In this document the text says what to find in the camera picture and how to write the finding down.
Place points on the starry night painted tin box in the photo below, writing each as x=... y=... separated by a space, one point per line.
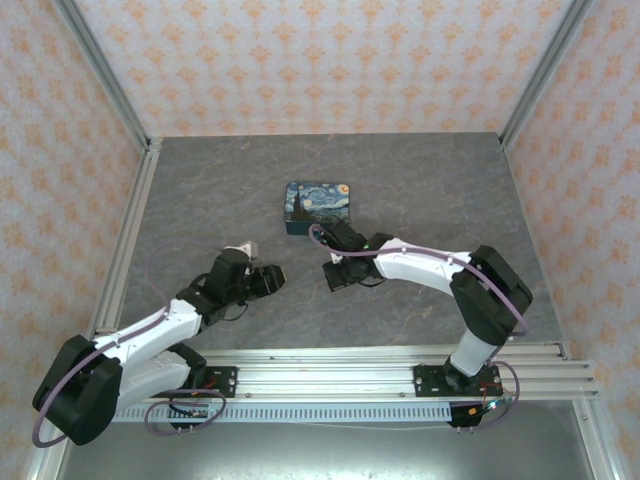
x=317 y=200

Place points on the aluminium frame post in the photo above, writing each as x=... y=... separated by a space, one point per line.
x=107 y=80
x=542 y=70

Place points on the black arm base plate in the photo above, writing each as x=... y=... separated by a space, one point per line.
x=427 y=380
x=222 y=382

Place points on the aluminium mounting rail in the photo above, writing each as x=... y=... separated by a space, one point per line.
x=325 y=375

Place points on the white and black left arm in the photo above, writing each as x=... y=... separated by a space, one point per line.
x=150 y=325

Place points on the aluminium table edge rail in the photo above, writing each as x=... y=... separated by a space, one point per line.
x=127 y=235

